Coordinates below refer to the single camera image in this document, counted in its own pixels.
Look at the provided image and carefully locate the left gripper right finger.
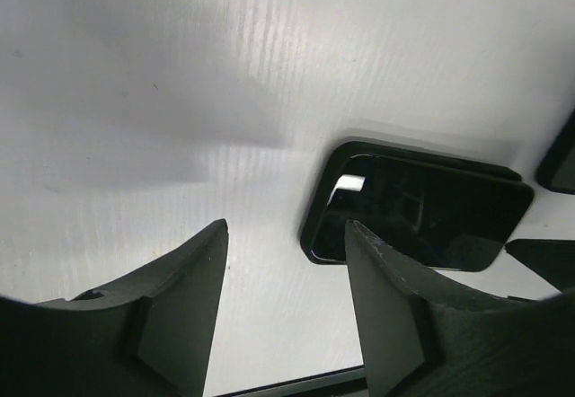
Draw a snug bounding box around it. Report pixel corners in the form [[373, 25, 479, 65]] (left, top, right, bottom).
[[345, 222, 574, 396]]

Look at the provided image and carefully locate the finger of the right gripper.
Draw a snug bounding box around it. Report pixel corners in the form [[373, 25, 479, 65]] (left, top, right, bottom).
[[504, 239, 574, 299]]

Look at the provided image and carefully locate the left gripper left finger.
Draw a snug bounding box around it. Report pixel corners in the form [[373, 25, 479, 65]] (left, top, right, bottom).
[[1, 219, 229, 396]]

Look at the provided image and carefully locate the black phone case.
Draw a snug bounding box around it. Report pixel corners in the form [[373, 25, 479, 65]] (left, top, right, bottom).
[[535, 112, 575, 195], [298, 139, 525, 266]]

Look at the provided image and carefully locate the blue smartphone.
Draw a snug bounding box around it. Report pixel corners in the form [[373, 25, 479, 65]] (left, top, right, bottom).
[[309, 154, 535, 273]]

